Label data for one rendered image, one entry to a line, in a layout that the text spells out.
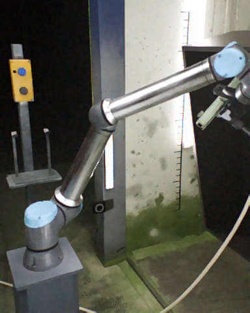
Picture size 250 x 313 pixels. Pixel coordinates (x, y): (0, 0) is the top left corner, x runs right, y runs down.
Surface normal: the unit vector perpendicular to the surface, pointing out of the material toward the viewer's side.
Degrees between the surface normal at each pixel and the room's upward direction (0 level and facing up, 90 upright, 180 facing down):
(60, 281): 90
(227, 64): 88
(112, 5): 90
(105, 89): 90
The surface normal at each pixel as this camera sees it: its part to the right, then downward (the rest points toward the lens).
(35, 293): 0.42, 0.25
